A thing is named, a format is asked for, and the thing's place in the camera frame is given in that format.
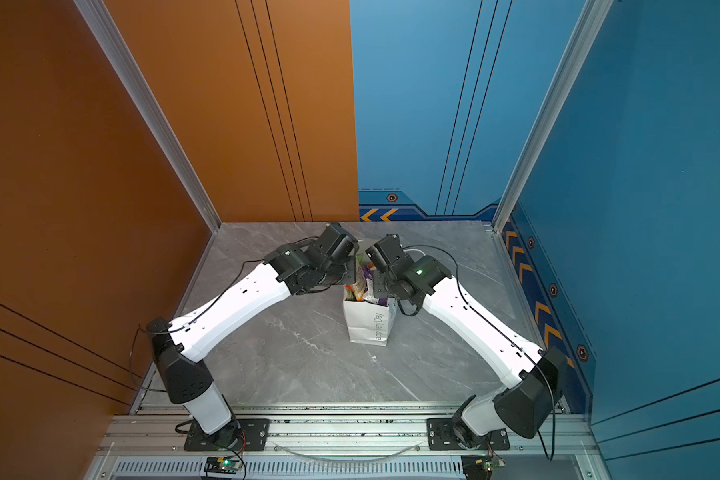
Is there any green chips bag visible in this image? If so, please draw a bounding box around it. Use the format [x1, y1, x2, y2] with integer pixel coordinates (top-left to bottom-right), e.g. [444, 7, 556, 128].
[345, 285, 362, 301]

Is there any white paper gift bag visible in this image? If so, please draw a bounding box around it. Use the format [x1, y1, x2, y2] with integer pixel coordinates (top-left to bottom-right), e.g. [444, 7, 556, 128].
[342, 255, 398, 346]

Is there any purple snack packet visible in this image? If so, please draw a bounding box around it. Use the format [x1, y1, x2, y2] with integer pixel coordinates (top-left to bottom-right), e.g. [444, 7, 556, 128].
[361, 264, 379, 304]

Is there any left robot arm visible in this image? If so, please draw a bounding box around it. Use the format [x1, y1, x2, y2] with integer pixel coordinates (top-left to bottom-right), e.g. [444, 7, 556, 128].
[131, 234, 358, 451]

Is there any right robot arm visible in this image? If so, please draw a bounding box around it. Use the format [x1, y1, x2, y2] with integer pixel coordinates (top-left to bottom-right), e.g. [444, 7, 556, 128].
[366, 234, 569, 449]

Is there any right circuit board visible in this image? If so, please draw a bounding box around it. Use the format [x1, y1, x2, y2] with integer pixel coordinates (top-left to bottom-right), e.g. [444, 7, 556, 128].
[460, 455, 506, 480]

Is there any circuit board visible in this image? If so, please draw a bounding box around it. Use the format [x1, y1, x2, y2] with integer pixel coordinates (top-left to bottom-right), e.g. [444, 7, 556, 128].
[203, 456, 245, 479]
[460, 455, 506, 480]

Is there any left circuit board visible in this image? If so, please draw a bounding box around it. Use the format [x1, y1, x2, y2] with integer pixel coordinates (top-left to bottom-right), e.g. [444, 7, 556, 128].
[203, 456, 245, 479]

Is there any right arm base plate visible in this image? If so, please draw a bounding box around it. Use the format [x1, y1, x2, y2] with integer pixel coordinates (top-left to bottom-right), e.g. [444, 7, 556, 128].
[426, 418, 510, 452]

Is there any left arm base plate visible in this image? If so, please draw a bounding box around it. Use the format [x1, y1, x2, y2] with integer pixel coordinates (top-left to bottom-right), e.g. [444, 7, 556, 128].
[174, 418, 270, 453]

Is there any aluminium frame rail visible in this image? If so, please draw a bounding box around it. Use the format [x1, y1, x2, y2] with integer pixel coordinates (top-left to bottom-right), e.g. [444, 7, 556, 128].
[86, 402, 609, 479]

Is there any left aluminium corner post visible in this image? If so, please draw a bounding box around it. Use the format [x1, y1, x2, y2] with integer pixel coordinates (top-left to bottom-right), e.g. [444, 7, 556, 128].
[74, 0, 222, 233]

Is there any aluminium corner post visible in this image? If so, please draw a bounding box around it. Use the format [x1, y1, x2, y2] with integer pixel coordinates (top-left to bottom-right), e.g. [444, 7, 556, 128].
[74, 0, 222, 233]
[491, 0, 613, 234]

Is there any right aluminium corner post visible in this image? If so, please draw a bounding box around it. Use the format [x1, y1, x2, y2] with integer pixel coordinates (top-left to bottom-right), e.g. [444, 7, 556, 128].
[491, 0, 613, 234]

